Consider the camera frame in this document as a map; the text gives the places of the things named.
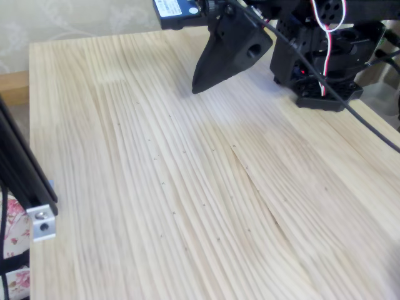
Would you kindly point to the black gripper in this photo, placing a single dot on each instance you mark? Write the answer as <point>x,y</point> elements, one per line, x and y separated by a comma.
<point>232,47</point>

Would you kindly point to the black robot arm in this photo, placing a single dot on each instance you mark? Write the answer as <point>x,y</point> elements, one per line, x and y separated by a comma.
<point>312,50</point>

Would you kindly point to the wooden furniture ledge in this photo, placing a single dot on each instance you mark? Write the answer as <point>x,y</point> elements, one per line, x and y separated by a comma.
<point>14,89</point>

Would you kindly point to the floral patterned cloth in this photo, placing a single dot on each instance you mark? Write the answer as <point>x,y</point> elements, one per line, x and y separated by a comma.
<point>15,218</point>

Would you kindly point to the black camera box white label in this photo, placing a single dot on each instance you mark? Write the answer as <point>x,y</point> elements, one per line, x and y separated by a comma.
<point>175,12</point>

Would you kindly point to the camera stand extrusion pole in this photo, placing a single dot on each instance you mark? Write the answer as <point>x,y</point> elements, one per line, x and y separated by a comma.
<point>22,162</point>

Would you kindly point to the silver angle bracket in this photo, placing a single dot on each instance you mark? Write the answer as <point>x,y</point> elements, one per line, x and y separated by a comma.
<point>42,223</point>

